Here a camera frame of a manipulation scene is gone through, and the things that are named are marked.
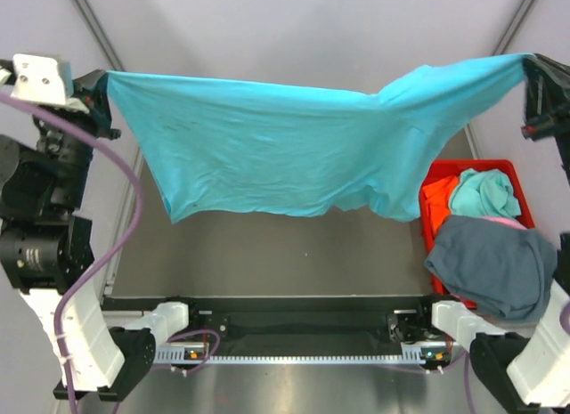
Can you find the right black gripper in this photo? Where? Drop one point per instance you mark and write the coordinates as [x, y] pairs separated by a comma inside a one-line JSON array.
[[547, 94]]

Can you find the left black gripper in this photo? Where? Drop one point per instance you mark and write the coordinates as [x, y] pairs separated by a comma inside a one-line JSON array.
[[89, 90]]

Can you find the bright cyan t shirt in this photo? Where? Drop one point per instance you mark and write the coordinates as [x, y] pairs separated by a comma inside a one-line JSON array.
[[246, 147]]

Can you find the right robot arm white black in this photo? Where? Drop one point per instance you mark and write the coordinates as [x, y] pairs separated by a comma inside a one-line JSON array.
[[526, 374]]

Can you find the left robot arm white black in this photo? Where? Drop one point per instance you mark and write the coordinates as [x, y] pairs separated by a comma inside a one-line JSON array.
[[46, 251]]

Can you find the teal green t shirt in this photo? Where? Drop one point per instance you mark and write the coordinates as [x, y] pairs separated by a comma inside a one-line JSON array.
[[484, 193]]

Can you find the pink t shirt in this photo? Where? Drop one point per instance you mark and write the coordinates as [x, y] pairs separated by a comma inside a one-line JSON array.
[[512, 223]]

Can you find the orange t shirt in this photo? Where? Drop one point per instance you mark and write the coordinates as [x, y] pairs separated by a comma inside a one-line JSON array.
[[436, 197]]

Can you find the grey blue t shirt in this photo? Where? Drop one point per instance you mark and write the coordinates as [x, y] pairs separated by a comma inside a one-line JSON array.
[[506, 271]]

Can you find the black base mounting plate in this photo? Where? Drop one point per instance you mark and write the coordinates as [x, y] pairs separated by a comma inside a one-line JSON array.
[[316, 325]]

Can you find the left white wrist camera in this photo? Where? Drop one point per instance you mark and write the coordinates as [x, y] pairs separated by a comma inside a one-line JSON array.
[[24, 72]]

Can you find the right aluminium frame post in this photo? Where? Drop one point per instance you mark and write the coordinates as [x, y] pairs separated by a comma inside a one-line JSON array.
[[506, 38]]

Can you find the aluminium frame post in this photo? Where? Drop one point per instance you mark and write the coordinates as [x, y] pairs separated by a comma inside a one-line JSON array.
[[135, 158], [506, 38]]

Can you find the left aluminium frame post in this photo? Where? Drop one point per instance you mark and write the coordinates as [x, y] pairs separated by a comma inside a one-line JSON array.
[[135, 158]]

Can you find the grey slotted cable duct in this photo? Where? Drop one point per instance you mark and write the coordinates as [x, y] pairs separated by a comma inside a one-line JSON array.
[[186, 356]]

